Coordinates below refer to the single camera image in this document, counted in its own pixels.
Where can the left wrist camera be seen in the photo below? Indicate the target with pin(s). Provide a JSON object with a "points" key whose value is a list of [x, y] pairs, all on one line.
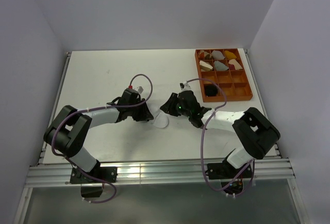
{"points": [[138, 89]]}

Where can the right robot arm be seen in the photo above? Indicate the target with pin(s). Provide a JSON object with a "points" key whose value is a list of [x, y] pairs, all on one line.
{"points": [[255, 132]]}

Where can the yellow rolled sock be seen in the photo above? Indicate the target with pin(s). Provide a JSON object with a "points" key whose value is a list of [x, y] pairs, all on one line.
{"points": [[230, 55]]}

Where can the orange compartment tray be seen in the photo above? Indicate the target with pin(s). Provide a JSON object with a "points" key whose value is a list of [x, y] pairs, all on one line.
{"points": [[231, 84]]}

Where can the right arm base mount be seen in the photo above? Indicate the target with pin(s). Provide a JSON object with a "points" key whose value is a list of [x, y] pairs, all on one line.
{"points": [[217, 171]]}

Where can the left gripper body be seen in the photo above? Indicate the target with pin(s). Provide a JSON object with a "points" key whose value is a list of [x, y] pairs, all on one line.
{"points": [[130, 109]]}

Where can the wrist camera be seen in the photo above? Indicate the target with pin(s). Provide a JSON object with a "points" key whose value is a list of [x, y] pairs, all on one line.
{"points": [[138, 89], [185, 86]]}

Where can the grey teal rolled sock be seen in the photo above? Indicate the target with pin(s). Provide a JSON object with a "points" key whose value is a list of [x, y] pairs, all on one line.
{"points": [[219, 66]]}

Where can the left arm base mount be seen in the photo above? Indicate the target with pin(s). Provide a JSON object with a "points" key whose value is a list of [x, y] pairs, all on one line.
{"points": [[99, 175]]}

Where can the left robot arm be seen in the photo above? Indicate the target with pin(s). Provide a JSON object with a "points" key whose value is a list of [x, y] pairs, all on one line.
{"points": [[68, 131]]}

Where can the brown orange rolled sock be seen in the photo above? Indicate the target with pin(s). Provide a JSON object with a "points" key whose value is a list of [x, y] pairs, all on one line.
{"points": [[204, 55]]}

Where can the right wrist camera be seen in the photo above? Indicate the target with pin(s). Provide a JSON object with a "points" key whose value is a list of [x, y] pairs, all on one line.
{"points": [[185, 86]]}

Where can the pink maroon rolled sock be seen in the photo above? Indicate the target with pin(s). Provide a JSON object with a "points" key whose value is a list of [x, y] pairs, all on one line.
{"points": [[234, 65]]}

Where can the aluminium front rail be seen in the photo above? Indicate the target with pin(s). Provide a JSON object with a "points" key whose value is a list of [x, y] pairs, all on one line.
{"points": [[164, 172]]}

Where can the grey white rolled sock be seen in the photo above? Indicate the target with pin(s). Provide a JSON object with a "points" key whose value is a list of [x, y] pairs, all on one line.
{"points": [[217, 55]]}

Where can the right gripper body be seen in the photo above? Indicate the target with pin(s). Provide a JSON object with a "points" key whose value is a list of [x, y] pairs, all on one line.
{"points": [[181, 111]]}

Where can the white brown rolled sock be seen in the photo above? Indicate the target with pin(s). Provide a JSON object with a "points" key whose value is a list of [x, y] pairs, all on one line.
{"points": [[205, 66]]}

